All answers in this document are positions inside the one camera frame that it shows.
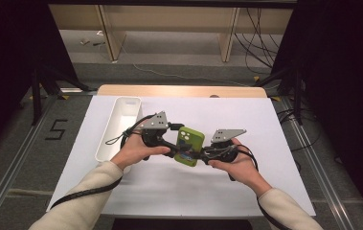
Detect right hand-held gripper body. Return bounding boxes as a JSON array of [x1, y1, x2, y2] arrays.
[[203, 128, 248, 165]]

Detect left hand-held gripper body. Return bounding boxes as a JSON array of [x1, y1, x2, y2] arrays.
[[140, 110, 171, 150]]

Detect green cartoon phone case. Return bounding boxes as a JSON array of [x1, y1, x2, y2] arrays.
[[173, 126, 206, 168]]

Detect white plastic bin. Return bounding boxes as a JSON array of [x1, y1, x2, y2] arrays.
[[94, 96, 144, 165]]

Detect person's right hand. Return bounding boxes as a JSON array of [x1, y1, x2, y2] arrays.
[[207, 137, 273, 197]]

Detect person's left hand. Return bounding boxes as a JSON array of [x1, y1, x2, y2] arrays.
[[110, 130, 172, 171]]

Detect light wooden table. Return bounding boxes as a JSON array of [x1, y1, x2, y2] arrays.
[[96, 83, 268, 99]]

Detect black metal stand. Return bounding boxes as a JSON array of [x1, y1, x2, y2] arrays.
[[30, 62, 91, 127], [255, 65, 306, 127]]

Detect light wooden shelf unit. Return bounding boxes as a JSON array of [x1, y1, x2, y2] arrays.
[[48, 3, 295, 63]]

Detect black curtain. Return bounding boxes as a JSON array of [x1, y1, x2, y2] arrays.
[[0, 0, 79, 158], [271, 0, 363, 224]]

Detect thin black wrist strap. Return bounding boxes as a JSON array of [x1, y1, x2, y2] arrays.
[[104, 127, 132, 147]]

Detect black floor cables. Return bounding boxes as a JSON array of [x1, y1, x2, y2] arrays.
[[277, 107, 323, 153]]

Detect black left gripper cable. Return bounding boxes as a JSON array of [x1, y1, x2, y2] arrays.
[[49, 113, 158, 211]]

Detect metal floor rail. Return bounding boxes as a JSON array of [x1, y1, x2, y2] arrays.
[[279, 95, 356, 230], [0, 94, 59, 230]]

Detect bundle of black cables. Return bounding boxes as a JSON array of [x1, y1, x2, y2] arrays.
[[234, 7, 283, 77]]

